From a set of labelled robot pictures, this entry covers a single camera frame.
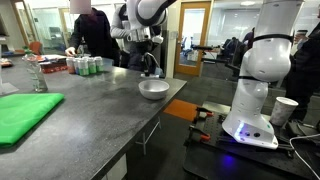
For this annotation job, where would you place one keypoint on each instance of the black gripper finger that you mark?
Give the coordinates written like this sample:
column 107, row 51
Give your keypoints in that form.
column 146, row 59
column 156, row 60

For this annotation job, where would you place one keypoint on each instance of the clear plastic bin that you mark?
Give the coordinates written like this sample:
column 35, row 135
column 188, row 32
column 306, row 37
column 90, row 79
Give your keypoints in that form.
column 107, row 61

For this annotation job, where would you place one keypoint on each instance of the clear plastic water bottle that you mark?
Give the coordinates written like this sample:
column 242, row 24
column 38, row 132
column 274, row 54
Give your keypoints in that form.
column 36, row 75

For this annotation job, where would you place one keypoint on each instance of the blue labelled drink can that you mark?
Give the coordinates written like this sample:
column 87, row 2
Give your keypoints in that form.
column 76, row 66

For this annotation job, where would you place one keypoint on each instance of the red flat box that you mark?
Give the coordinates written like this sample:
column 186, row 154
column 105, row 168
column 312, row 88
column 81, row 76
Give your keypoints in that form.
column 52, row 66

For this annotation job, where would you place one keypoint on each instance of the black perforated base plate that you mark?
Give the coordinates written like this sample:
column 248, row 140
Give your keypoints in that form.
column 216, row 131

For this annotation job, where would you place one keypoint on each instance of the orange wooden glass door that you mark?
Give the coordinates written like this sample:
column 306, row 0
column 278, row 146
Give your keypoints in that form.
column 193, row 36

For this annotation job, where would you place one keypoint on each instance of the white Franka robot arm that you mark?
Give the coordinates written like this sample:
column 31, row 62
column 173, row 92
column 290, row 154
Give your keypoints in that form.
column 253, row 110

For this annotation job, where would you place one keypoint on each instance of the white ceramic bowl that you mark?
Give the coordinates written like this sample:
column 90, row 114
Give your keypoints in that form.
column 153, row 89

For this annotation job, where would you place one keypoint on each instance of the green folded cloth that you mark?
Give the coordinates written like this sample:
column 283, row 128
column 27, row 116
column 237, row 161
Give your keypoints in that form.
column 23, row 115

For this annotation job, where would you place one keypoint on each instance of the orange chair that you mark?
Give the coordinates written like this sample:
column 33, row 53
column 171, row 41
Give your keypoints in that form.
column 36, row 47

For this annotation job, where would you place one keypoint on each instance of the person in black jacket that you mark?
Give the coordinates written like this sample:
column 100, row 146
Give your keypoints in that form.
column 93, row 33

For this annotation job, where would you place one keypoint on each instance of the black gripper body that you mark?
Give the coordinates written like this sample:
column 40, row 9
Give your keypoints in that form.
column 142, row 47

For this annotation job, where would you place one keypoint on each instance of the orange labelled drink can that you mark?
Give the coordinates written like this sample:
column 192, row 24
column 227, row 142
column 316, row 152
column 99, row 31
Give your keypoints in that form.
column 70, row 65

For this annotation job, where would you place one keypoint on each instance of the white paper cup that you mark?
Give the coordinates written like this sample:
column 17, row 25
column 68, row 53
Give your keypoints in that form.
column 282, row 111

